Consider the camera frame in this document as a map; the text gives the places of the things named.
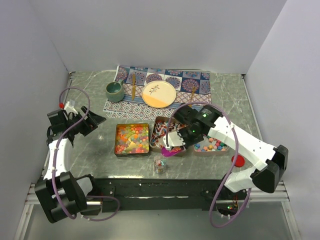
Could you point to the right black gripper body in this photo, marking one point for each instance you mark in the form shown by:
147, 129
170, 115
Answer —
190, 137

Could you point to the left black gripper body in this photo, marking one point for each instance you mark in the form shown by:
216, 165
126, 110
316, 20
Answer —
87, 125

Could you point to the tin of pastel star candies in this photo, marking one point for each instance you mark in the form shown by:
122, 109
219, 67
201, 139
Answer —
209, 146

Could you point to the tin of lollipops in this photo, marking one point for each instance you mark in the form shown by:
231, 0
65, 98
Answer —
159, 131

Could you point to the purple plastic scoop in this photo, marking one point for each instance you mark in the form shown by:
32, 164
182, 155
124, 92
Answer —
173, 152

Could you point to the gold tin of gummy stars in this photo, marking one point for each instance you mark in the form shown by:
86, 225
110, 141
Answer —
132, 140

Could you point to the clear glass jar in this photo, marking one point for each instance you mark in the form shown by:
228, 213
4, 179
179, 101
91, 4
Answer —
159, 163

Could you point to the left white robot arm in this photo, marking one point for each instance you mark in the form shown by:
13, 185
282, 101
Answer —
58, 189

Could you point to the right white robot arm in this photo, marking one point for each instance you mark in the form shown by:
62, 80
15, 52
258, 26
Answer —
269, 162

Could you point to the green ceramic mug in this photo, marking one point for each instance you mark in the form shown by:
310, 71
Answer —
114, 91

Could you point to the gold fork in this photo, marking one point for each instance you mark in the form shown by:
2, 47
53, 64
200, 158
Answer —
194, 88

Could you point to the patterned placemat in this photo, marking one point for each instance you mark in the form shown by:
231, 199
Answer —
181, 80

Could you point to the cream and orange plate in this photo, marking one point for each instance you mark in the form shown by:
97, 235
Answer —
159, 94

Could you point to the gold knife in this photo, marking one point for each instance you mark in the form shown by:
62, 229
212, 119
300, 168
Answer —
133, 87

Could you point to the red jar lid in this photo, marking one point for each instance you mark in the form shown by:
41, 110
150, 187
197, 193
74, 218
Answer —
239, 161

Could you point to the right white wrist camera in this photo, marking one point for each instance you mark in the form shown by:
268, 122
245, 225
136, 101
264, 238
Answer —
173, 139

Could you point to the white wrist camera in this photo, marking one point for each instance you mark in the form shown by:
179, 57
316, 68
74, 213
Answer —
68, 105
173, 139

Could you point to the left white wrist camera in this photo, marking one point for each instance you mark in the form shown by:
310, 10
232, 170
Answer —
68, 105

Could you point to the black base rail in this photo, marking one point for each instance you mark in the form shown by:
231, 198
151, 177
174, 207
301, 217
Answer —
130, 194

